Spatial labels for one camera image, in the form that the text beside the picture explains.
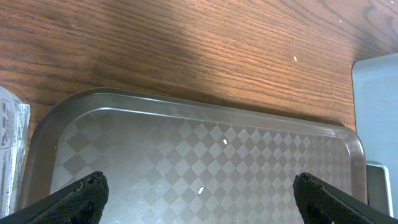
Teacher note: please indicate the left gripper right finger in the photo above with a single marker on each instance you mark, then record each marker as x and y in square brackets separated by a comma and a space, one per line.
[321, 203]

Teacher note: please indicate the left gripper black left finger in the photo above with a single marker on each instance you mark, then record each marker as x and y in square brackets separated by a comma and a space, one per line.
[80, 202]

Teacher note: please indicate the grey dishwasher rack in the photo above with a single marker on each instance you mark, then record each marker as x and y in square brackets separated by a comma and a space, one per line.
[375, 102]

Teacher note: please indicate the brown serving tray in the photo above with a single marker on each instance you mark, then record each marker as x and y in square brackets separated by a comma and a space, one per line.
[177, 161]

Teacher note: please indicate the clear plastic bin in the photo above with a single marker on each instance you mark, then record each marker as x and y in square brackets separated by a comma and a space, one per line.
[15, 116]

